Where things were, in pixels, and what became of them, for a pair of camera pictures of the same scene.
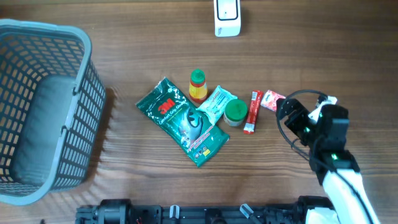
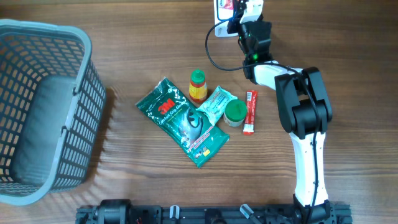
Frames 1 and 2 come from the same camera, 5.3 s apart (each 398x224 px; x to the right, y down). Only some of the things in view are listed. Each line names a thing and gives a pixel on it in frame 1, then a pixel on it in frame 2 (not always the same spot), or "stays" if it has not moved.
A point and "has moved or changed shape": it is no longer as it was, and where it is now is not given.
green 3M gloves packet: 186,129 stays
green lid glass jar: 236,111 stays
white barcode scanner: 227,18 stays
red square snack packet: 270,100 to 228,4
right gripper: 301,112 to 231,25
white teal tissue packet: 214,107 stays
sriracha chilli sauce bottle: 198,88 stays
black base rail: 121,211 stays
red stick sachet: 256,101 has moved or changed shape
